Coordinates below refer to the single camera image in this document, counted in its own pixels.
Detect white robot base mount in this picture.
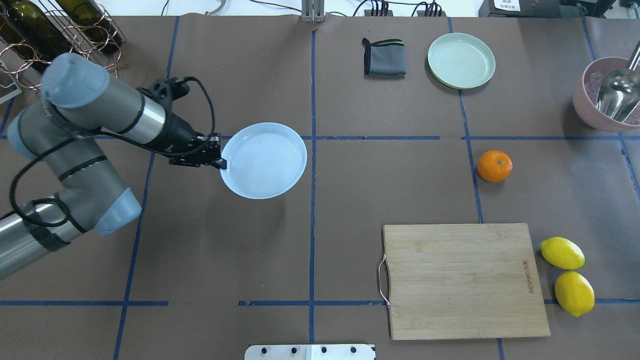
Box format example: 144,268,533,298
244,343,377,360

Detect bamboo cutting board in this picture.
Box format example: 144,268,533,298
382,223,551,341

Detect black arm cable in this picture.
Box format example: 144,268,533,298
9,76,217,228

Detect light green plate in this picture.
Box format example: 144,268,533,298
426,32,497,91

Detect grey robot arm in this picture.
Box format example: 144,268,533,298
0,52,227,279

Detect upper yellow lemon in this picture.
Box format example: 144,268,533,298
540,236,586,271

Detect lower yellow lemon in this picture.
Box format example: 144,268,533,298
554,270,595,318

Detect yellow lemon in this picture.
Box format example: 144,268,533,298
554,270,595,318
540,236,586,271

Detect orange fruit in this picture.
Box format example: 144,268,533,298
477,150,514,183

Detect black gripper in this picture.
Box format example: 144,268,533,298
145,113,227,171

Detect dark wine bottle right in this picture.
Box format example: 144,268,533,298
56,0,122,55

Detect grey camera pole bracket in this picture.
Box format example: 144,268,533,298
301,0,327,23

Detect copper wire bottle rack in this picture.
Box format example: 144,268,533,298
1,0,126,91

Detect pink bowl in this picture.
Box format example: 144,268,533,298
573,57,639,133

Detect metal scoop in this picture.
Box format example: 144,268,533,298
595,43,640,123

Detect folded grey cloth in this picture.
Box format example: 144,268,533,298
361,38,407,79

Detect light blue plate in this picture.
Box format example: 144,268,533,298
220,122,307,199

